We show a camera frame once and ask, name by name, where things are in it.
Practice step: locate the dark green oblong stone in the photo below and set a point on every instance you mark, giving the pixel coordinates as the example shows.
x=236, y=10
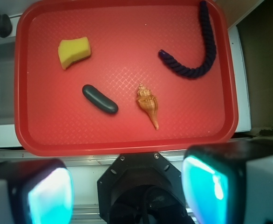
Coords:
x=98, y=99

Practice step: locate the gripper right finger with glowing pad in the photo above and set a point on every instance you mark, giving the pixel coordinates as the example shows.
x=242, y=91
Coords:
x=230, y=183

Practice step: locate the red plastic tray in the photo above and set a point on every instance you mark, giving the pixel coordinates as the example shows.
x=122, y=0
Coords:
x=53, y=118

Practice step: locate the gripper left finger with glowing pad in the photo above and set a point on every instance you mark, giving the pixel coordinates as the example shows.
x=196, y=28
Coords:
x=36, y=192

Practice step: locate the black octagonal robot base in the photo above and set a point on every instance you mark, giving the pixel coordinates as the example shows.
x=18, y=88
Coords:
x=142, y=188

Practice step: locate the yellow green sponge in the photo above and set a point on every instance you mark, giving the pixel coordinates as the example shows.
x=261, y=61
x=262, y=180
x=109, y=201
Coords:
x=72, y=51

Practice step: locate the orange spiral seashell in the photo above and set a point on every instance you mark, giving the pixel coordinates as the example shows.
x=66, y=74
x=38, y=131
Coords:
x=148, y=103

